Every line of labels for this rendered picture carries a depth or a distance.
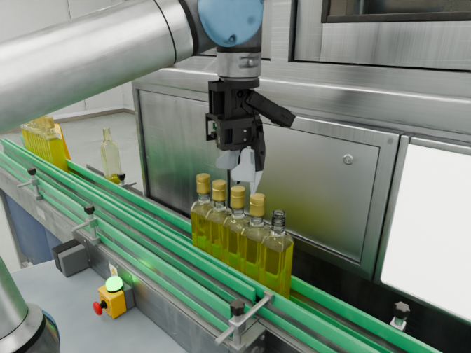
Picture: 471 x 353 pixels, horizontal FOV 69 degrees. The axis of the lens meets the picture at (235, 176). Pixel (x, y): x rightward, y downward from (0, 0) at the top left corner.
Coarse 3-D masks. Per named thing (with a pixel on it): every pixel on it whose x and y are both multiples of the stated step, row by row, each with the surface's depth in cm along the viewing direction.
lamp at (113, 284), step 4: (108, 280) 96; (112, 280) 96; (116, 280) 96; (120, 280) 97; (108, 284) 95; (112, 284) 95; (116, 284) 95; (120, 284) 96; (108, 288) 95; (112, 288) 95; (116, 288) 95; (120, 288) 96; (112, 292) 95
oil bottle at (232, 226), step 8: (232, 216) 81; (248, 216) 82; (224, 224) 82; (232, 224) 80; (240, 224) 80; (224, 232) 83; (232, 232) 81; (240, 232) 80; (224, 240) 84; (232, 240) 82; (224, 248) 84; (232, 248) 82; (224, 256) 85; (232, 256) 83; (232, 264) 84
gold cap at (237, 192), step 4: (232, 188) 79; (236, 188) 79; (240, 188) 79; (244, 188) 79; (232, 192) 78; (236, 192) 78; (240, 192) 78; (244, 192) 78; (232, 196) 79; (236, 196) 78; (240, 196) 78; (244, 196) 79; (232, 200) 79; (236, 200) 78; (240, 200) 79; (244, 200) 79; (232, 204) 79; (236, 204) 79; (240, 204) 79; (244, 204) 80; (236, 208) 79; (240, 208) 79
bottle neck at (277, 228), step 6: (276, 210) 74; (282, 210) 74; (276, 216) 72; (282, 216) 72; (276, 222) 72; (282, 222) 72; (276, 228) 73; (282, 228) 73; (276, 234) 73; (282, 234) 73
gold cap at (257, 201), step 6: (252, 198) 74; (258, 198) 74; (264, 198) 75; (252, 204) 75; (258, 204) 74; (264, 204) 75; (252, 210) 75; (258, 210) 75; (264, 210) 76; (258, 216) 76
